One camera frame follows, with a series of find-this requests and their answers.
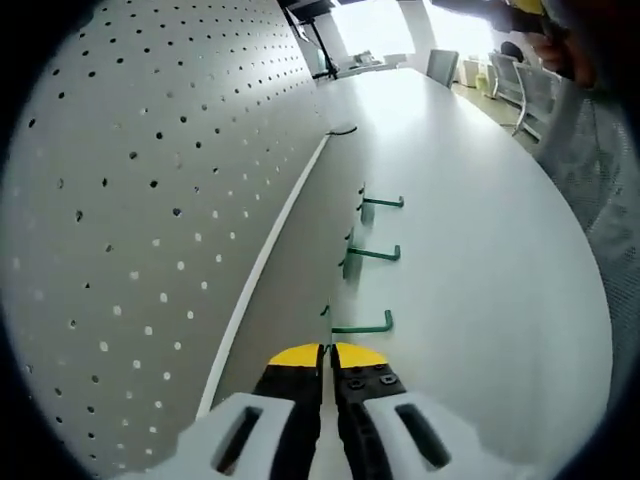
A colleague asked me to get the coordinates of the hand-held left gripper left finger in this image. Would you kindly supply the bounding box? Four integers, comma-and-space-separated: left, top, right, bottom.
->
174, 342, 325, 480

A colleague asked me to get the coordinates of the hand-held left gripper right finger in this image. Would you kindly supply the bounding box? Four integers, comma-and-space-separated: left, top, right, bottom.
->
332, 341, 501, 480

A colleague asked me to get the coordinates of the green hook assembly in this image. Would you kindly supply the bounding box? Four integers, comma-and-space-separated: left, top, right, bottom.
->
338, 225, 402, 281
319, 303, 395, 359
355, 183, 405, 226

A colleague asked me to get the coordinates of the white perforated mounting plate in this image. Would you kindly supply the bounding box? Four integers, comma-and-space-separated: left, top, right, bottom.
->
0, 0, 334, 471

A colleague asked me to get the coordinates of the person's right hand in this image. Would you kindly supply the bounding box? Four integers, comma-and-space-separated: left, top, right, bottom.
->
533, 27, 600, 90

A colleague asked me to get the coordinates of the grey upholstered chair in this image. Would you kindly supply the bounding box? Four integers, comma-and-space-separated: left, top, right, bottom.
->
425, 48, 461, 91

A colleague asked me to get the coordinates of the grey mesh office chair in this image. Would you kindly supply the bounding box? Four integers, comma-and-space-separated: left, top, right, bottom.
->
537, 74, 640, 351

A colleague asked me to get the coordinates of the black tripod stand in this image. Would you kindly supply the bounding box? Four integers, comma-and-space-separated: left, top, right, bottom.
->
282, 0, 342, 81

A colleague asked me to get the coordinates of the white frame mesh chair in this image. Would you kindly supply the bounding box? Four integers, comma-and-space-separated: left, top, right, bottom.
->
511, 62, 562, 145
488, 52, 526, 109

